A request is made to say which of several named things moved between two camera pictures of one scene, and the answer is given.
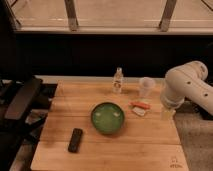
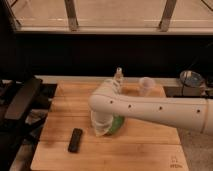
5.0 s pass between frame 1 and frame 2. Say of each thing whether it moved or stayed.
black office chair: stayed
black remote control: stayed
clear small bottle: stayed
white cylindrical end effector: moved
